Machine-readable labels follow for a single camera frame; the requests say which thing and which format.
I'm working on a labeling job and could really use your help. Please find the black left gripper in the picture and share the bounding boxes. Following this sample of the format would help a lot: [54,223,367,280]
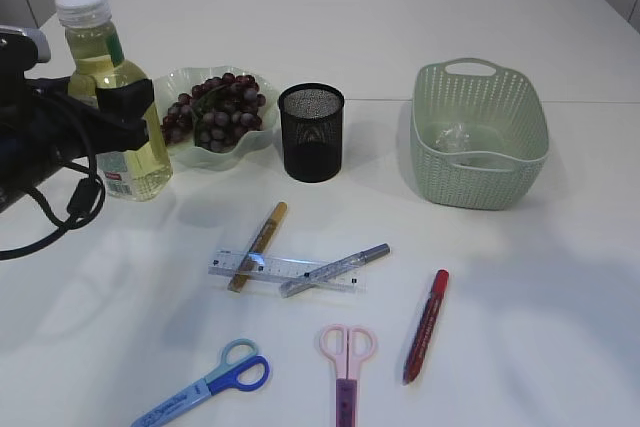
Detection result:
[1,61,154,210]

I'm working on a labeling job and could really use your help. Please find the yellow tea bottle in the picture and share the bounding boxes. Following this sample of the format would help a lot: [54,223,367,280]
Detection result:
[55,0,173,201]

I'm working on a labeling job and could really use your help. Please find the purple grape bunch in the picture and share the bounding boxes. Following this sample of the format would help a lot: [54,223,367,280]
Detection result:
[161,71,267,153]

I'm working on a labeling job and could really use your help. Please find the clear plastic sheet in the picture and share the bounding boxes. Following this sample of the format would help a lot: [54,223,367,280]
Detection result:
[434,123,495,168]

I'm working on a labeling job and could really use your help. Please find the clear plastic ruler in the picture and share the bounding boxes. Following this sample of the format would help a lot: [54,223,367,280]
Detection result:
[208,249,366,292]

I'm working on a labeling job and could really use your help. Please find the black mesh pen cup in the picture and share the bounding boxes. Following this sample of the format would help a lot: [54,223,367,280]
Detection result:
[278,83,345,183]

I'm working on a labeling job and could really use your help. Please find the gold marker pen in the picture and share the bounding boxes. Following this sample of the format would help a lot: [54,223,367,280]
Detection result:
[227,202,288,293]

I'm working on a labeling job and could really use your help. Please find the silver marker pen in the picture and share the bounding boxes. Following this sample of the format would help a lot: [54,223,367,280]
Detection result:
[279,243,390,298]

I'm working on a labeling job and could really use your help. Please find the green woven plastic basket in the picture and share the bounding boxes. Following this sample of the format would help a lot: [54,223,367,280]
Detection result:
[410,58,549,211]

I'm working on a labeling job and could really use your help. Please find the red marker pen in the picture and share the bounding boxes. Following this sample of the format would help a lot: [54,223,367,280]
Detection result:
[403,269,449,385]

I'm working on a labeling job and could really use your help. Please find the blue scissors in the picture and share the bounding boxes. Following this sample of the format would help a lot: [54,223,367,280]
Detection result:
[132,338,271,427]

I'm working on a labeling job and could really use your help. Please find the pink scissors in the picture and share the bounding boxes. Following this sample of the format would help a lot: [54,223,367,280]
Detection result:
[318,324,377,427]

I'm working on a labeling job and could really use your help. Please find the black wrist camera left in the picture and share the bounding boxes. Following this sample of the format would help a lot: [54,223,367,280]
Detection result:
[1,25,51,70]

